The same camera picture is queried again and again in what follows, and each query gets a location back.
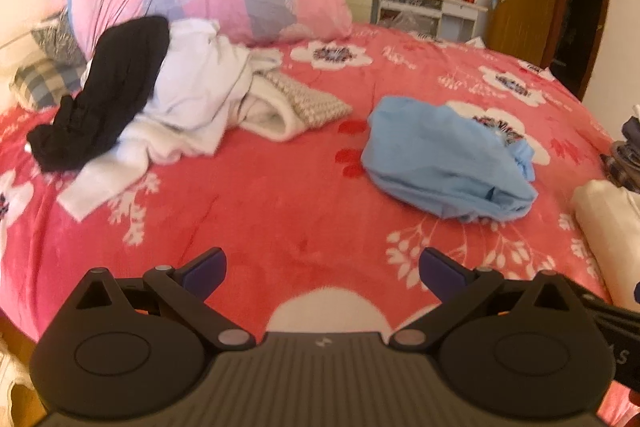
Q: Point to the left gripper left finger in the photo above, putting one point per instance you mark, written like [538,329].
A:
[127,348]

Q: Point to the beige knit sweater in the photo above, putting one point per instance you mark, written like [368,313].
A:
[279,108]

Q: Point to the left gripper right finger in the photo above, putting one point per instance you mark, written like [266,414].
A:
[518,349]

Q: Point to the white fleece garment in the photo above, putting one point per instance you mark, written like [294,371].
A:
[198,91]

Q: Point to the stack of folded clothes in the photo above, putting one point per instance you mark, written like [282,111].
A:
[622,164]

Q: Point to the white shelf desk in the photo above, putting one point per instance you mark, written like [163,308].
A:
[453,20]

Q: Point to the black garment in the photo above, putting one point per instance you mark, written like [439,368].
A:
[122,75]

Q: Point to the red floral bed blanket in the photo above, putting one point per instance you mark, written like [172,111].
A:
[309,239]

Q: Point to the light blue t-shirt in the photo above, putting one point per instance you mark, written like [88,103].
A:
[440,162]

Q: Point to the cream folded garment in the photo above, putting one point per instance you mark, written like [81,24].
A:
[609,218]

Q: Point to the checkered pillow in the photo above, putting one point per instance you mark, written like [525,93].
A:
[42,84]

